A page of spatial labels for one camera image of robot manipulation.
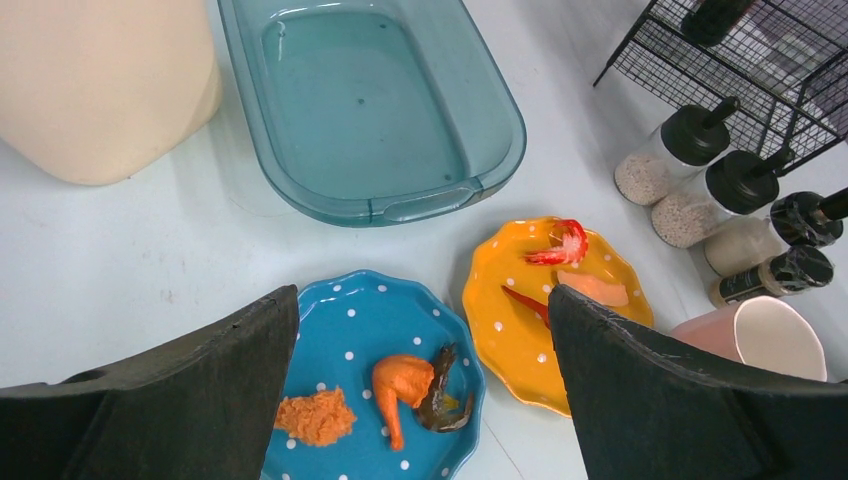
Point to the dark sauce bottle red label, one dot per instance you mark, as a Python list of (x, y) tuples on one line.
[(710, 21)]

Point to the orange chicken drumstick toy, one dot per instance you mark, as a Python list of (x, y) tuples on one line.
[(400, 378)]

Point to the orange shredded food piece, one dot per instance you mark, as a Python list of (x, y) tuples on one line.
[(319, 420)]

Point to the red shrimp toy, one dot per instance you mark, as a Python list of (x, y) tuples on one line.
[(572, 248)]

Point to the small pepper shaker black lid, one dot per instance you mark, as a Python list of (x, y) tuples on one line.
[(799, 269)]

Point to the black wire rack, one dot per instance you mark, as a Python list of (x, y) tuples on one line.
[(786, 62)]

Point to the pink salmon slice toy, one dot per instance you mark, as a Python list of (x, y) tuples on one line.
[(605, 293)]

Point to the dark shrimp toy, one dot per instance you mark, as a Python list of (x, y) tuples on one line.
[(438, 411)]

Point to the red chili pepper toy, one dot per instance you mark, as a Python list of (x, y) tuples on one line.
[(540, 309)]

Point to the blue polka dot plate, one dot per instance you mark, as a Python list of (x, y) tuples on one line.
[(347, 325)]

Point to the orange polka dot plate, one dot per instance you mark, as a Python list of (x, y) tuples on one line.
[(508, 337)]

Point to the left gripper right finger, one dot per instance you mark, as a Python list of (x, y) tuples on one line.
[(647, 406)]

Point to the pink ceramic mug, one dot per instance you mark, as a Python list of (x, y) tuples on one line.
[(762, 332)]

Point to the white granule shaker black lid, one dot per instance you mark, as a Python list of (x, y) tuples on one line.
[(684, 144), (736, 185)]

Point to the teal transparent plastic tub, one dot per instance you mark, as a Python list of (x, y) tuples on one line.
[(373, 113)]

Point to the cream plastic waste bin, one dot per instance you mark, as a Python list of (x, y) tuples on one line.
[(94, 91)]

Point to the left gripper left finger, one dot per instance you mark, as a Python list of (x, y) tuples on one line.
[(201, 406)]

